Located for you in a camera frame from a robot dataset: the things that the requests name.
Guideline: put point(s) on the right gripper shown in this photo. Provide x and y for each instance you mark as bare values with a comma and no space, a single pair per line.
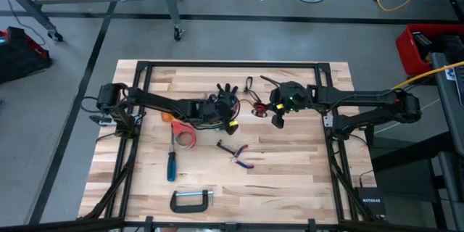
293,98

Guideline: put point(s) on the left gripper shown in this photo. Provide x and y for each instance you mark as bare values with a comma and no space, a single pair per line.
217,108

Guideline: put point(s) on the red packing tape dispenser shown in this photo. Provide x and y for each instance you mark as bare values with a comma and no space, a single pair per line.
179,128

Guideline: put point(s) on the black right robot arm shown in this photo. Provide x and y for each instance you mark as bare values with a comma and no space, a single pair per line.
362,98

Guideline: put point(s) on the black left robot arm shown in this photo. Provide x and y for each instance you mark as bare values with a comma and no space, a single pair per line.
156,101

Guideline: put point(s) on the black work glove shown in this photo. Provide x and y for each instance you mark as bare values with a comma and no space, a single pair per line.
226,88

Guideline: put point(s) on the black hex key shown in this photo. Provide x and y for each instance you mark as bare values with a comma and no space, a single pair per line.
225,148

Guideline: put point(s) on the red and blue pliers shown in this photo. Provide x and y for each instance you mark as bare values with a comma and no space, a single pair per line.
241,149

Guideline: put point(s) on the orange plastic object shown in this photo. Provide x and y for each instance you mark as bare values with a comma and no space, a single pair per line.
167,117

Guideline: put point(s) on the black C-clamp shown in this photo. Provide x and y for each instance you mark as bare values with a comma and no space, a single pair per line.
188,208

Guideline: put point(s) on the red plastic bin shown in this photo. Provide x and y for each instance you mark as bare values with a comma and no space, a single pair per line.
407,50

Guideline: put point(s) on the grey device in bin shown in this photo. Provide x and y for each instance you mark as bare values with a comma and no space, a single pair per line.
422,39

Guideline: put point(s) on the grey desk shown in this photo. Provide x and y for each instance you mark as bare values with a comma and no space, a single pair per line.
447,108

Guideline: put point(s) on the black and red toolbox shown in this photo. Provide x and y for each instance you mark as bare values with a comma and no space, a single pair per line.
21,58

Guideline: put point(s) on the black Netgear network switch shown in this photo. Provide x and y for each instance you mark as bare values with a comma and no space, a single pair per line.
371,203

